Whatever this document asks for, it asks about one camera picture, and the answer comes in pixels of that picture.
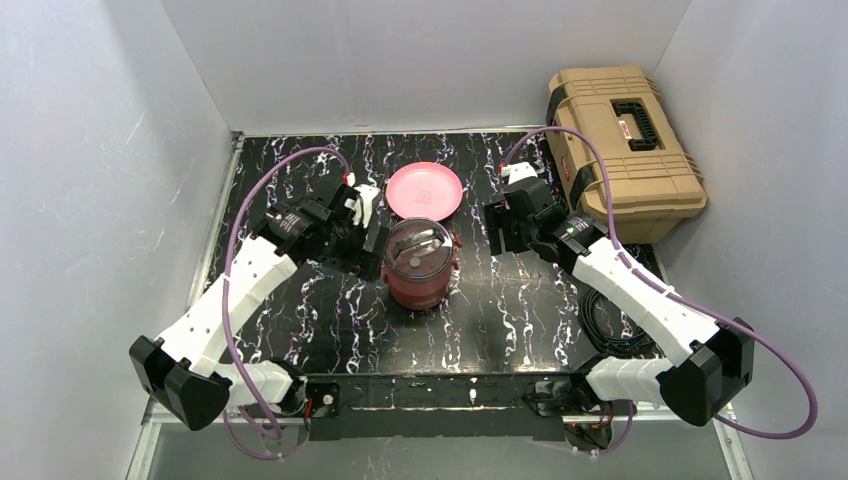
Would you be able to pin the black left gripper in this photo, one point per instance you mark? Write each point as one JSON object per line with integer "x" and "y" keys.
{"x": 371, "y": 244}

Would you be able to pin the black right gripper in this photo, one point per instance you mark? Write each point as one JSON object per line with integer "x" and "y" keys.
{"x": 500, "y": 226}

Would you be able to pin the clear round lid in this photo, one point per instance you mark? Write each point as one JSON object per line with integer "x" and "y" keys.
{"x": 419, "y": 249}

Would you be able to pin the red steel lunch bowl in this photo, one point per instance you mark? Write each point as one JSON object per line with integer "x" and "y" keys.
{"x": 418, "y": 296}
{"x": 439, "y": 280}

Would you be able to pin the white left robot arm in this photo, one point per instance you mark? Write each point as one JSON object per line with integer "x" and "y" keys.
{"x": 181, "y": 367}

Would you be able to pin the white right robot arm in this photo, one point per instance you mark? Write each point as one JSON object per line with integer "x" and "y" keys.
{"x": 703, "y": 366}

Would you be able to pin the pink plate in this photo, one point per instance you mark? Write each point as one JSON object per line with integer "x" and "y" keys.
{"x": 424, "y": 190}

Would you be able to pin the tan plastic tool case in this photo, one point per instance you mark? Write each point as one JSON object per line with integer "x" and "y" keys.
{"x": 612, "y": 144}

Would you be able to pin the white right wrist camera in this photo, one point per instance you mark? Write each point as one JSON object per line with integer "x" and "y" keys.
{"x": 516, "y": 172}

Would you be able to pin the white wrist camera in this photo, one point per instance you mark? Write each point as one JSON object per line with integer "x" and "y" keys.
{"x": 364, "y": 202}
{"x": 516, "y": 172}

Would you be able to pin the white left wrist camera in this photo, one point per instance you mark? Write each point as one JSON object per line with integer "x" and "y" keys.
{"x": 364, "y": 202}

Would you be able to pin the aluminium front frame rail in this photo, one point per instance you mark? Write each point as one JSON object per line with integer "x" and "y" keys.
{"x": 440, "y": 427}

